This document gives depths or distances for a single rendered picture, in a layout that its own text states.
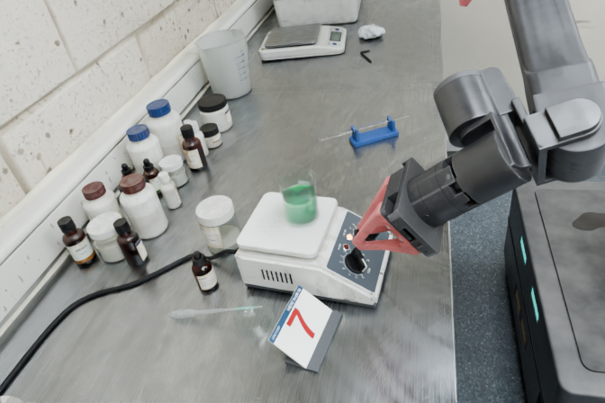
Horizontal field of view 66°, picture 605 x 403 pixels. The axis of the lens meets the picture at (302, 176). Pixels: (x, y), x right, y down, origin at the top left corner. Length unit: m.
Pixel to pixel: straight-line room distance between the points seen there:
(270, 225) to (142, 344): 0.24
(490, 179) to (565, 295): 0.80
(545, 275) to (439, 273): 0.60
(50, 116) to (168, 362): 0.49
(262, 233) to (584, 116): 0.42
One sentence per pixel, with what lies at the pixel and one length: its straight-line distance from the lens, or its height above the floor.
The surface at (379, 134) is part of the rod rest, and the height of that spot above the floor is 0.76.
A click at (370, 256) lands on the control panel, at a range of 0.67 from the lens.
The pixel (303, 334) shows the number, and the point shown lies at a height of 0.77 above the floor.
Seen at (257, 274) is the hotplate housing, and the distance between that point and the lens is 0.68.
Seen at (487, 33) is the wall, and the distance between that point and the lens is 2.08.
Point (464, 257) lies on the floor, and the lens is 1.79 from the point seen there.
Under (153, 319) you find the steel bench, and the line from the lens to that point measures 0.73.
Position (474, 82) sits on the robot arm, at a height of 1.06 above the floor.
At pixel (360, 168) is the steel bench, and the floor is 0.75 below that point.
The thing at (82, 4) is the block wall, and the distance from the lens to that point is 1.05.
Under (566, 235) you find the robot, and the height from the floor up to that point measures 0.37.
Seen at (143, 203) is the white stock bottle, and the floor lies 0.83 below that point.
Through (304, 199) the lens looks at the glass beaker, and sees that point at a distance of 0.62.
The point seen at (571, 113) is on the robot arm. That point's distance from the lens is 0.46.
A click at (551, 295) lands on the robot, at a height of 0.36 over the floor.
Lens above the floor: 1.27
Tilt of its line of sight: 35 degrees down
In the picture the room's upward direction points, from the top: 10 degrees counter-clockwise
